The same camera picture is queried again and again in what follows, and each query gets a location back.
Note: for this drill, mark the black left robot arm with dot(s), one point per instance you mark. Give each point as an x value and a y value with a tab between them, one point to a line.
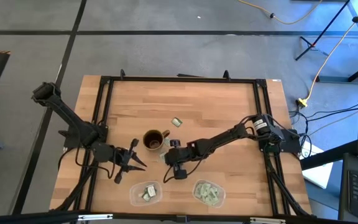
67	114

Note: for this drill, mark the black side desk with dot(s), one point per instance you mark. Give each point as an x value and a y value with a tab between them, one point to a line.
343	193

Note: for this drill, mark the black tripod stand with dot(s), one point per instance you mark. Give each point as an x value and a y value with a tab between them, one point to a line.
322	30

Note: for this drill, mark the teal and brown ceramic mug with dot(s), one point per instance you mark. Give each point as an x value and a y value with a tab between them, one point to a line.
154	141

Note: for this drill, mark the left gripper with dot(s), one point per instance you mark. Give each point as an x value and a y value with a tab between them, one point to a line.
123	160

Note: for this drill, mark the clear plastic bin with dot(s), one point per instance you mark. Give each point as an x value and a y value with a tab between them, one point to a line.
222	186
134	200

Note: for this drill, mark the black aluminium table frame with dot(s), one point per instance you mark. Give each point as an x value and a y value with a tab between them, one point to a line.
182	79

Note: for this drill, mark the black overhead beam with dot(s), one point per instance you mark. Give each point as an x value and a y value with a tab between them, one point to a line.
26	218

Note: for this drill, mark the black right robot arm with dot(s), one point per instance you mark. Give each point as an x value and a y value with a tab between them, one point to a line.
225	136

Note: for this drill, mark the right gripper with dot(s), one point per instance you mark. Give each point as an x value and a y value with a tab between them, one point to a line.
177	156

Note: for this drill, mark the white box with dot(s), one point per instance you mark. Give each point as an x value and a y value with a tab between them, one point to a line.
319	175

